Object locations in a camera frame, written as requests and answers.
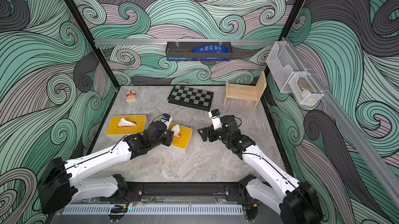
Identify small red card box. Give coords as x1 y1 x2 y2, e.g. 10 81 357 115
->
126 90 137 102

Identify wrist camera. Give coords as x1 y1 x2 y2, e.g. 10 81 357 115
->
160 113 172 129
209 109 222 130

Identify blue object in basket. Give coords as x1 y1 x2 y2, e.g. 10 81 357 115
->
192 45 230 53

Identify yellow bamboo lid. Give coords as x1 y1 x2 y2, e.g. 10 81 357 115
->
106 115 147 136
168 125 193 149

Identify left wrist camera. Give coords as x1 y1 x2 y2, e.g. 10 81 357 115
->
160 113 172 129

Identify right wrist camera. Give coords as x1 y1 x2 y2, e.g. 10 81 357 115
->
209 109 222 130

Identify orange tissue pack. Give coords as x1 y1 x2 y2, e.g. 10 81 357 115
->
117 118 136 128
170 124 181 138

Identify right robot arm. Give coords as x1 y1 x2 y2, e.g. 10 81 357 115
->
198 109 323 224

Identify black wall shelf basket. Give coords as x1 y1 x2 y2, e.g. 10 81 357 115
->
166 42 233 61

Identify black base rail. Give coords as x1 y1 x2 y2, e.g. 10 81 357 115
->
112 182 249 200

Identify white slotted cable duct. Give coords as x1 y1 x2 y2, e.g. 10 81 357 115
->
62 204 244 216

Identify small wooden chair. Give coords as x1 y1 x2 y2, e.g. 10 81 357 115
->
223 71 267 109

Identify clear plastic wall bin large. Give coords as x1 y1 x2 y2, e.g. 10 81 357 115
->
267 41 304 93

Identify aluminium wall rail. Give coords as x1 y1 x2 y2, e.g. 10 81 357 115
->
94 38 277 46
282 37 399 207

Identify black chessboard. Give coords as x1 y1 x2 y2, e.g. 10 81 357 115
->
167 85 214 112

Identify aluminium wall rail right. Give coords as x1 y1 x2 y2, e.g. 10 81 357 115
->
282 37 399 207

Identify clear plastic wall bin small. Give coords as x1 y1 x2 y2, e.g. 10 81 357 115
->
288 72 323 106

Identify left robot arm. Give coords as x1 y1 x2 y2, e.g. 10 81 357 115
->
38 121 180 214

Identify white tissue box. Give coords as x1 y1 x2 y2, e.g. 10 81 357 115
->
170 146 187 154
106 133 142 142

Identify aluminium wall rail back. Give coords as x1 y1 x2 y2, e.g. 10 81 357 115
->
94 38 277 46

